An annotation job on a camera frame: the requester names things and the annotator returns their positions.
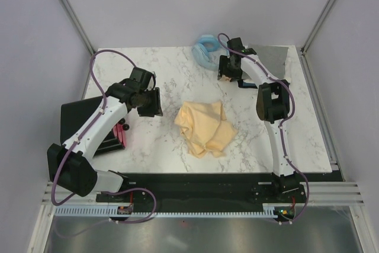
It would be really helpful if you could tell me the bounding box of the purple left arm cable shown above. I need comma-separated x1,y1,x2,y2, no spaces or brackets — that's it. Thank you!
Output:
50,50,158,239

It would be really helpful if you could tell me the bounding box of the white slotted cable duct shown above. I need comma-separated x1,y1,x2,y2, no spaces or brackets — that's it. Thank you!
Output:
54,203,293,219

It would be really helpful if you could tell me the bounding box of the small pink cube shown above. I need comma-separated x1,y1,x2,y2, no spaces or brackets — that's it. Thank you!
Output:
220,75,232,82

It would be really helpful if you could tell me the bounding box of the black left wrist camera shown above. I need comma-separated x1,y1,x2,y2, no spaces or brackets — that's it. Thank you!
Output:
130,67,156,91

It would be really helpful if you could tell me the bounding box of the aluminium frame post right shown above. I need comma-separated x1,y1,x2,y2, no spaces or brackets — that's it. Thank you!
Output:
300,0,338,56

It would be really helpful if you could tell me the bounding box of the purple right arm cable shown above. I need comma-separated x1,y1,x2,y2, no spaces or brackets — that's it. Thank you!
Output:
217,33,310,226

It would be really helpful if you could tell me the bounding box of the aluminium frame rail front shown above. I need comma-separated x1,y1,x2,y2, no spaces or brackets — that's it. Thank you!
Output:
41,180,367,206

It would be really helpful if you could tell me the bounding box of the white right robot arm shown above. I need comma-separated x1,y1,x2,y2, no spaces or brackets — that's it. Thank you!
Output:
218,55,295,177

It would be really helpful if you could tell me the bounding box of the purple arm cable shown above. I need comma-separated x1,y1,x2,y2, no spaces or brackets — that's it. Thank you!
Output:
50,50,158,239
217,33,310,226

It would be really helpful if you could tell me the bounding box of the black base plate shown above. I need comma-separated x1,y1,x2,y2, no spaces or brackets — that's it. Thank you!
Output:
60,172,346,214

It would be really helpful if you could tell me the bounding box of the yellow t shirt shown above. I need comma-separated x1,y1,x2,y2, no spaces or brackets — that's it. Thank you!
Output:
174,101,237,158

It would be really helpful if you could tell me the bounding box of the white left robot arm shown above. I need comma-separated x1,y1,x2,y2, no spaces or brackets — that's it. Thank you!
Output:
47,81,163,204

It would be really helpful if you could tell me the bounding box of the black pink drawer organizer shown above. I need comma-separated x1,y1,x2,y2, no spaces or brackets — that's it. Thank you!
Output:
60,96,129,156

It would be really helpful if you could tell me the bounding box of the aluminium frame post left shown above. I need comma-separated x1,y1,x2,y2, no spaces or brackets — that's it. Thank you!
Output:
58,0,95,55

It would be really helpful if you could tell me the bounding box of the aluminium frame post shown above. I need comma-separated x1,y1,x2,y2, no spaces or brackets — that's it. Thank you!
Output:
300,0,338,56
58,0,95,55

